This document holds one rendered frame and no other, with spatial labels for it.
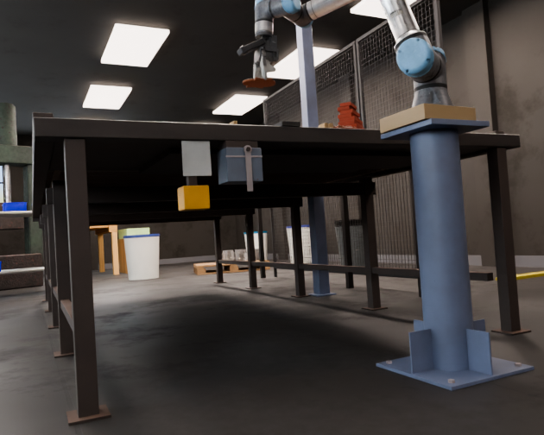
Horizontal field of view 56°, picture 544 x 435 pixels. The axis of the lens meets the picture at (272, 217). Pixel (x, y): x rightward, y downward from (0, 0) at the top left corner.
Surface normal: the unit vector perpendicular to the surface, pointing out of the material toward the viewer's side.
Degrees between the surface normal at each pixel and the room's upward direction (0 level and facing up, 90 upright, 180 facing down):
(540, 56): 90
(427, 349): 90
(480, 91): 90
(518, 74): 90
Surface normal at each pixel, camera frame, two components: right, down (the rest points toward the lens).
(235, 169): 0.43, -0.06
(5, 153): 0.68, -0.07
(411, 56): -0.49, 0.11
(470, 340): -0.90, 0.04
